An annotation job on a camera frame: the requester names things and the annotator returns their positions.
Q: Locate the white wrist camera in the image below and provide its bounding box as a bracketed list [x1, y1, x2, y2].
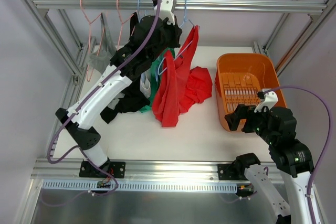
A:
[153, 0, 176, 26]
[254, 89, 278, 113]

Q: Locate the pink hanger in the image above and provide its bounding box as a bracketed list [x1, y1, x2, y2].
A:
[116, 0, 134, 49]
[79, 0, 101, 82]

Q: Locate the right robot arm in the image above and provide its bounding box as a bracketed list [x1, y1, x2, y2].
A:
[225, 104, 320, 223]

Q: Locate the green tank top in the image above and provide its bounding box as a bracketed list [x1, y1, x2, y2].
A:
[140, 48, 175, 113]

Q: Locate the aluminium frame post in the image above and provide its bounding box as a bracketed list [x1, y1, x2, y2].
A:
[252, 0, 335, 76]
[5, 0, 87, 83]

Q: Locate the white tank top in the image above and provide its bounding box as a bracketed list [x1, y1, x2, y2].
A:
[140, 70, 151, 99]

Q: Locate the front aluminium rail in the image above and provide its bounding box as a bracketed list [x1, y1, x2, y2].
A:
[30, 158, 220, 184]

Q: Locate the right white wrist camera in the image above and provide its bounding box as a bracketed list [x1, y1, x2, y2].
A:
[254, 89, 278, 113]

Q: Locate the grey tank top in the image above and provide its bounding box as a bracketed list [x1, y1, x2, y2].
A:
[88, 13, 117, 74]

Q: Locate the red tank top on table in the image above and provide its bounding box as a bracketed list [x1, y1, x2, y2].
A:
[180, 66, 213, 113]

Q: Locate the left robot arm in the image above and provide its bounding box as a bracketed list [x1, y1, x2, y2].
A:
[56, 15, 182, 177]

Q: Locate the black tank top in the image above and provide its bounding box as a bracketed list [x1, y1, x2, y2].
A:
[100, 12, 153, 123]

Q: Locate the orange plastic basket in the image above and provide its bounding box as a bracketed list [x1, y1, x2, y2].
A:
[215, 53, 280, 132]

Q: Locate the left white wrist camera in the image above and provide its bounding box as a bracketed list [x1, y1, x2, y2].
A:
[153, 0, 176, 26]

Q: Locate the aluminium hanging rail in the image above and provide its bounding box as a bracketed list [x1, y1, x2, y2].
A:
[35, 0, 327, 15]

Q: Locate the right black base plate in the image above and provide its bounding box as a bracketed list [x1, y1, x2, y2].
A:
[217, 164, 237, 180]

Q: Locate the white slotted cable duct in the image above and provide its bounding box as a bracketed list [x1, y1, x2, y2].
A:
[42, 179, 237, 194]

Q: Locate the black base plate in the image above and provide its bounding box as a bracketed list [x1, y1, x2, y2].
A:
[217, 164, 237, 180]
[79, 160, 126, 178]

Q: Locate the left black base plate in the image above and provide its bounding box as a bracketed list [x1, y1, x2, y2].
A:
[79, 160, 126, 178]

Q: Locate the pink hanger left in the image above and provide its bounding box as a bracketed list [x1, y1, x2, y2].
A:
[79, 0, 101, 82]

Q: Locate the left aluminium frame post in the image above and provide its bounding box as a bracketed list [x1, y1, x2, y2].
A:
[5, 0, 87, 83]

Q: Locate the red tank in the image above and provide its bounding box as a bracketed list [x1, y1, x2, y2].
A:
[152, 25, 200, 127]
[180, 66, 213, 113]

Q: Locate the right aluminium frame post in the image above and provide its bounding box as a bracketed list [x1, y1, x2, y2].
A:
[252, 0, 335, 76]

